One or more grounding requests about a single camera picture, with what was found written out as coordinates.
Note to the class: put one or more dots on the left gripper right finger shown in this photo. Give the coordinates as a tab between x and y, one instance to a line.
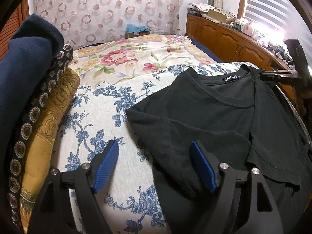
241	200

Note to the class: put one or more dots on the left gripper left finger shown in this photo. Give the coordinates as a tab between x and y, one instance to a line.
52	212

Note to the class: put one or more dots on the folded navy blue garment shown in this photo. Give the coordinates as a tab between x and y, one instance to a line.
28	58

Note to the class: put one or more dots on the wooden sideboard cabinet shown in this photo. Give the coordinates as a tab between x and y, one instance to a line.
230	45

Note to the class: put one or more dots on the black printed t-shirt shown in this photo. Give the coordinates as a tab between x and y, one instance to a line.
243	121

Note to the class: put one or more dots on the folded mustard sunflower cloth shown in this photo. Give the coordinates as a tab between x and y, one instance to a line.
40	146

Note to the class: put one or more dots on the cardboard box on cabinet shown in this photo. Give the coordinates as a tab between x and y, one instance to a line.
221	16

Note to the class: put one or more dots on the pink floral cream blanket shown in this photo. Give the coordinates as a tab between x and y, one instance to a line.
125	59

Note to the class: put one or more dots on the folded black patterned garment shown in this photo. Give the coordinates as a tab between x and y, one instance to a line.
25	127

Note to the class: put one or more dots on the red-brown louvered wardrobe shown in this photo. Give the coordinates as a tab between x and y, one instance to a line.
12	25

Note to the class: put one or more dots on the person's right hand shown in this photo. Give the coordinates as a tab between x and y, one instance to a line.
300	95

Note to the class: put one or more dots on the pink circle patterned curtain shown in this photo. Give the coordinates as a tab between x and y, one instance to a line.
85	22

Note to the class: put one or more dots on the small box with blue cloth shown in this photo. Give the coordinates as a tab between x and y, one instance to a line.
134	31

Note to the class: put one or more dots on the zebra window blind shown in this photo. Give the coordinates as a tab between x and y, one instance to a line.
280	15

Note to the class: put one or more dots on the floral fabric pile on cabinet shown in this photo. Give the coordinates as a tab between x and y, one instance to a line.
201	7

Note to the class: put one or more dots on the blue floral white sheet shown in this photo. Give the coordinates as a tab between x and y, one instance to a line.
130	202

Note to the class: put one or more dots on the navy blue bed mattress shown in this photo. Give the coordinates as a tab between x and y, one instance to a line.
205	50

